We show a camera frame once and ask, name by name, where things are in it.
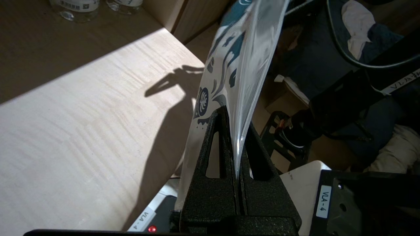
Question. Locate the black robot chassis frame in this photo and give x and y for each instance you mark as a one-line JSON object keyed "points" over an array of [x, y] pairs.
{"points": [[272, 131]]}

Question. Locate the cream fabric bundle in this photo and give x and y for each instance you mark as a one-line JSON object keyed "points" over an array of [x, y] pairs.
{"points": [[397, 150]]}

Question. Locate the dark blue fabric heap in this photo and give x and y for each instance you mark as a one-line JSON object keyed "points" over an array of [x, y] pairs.
{"points": [[315, 49]]}

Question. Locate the black labelled torso plate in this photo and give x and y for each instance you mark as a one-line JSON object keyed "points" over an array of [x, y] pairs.
{"points": [[361, 209]]}

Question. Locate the white crumpled cloth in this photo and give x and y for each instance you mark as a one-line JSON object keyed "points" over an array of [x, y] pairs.
{"points": [[356, 19]]}

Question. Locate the small clear water bottle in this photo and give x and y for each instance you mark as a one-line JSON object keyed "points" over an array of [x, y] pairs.
{"points": [[75, 8], [124, 5]]}

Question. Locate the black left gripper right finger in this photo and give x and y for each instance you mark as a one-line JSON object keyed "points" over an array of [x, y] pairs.
{"points": [[265, 203]]}

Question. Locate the white leaf-print plastic bag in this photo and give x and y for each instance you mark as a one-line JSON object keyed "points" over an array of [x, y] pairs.
{"points": [[236, 65]]}

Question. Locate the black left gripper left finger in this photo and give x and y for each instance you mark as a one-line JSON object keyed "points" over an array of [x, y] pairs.
{"points": [[210, 203]]}

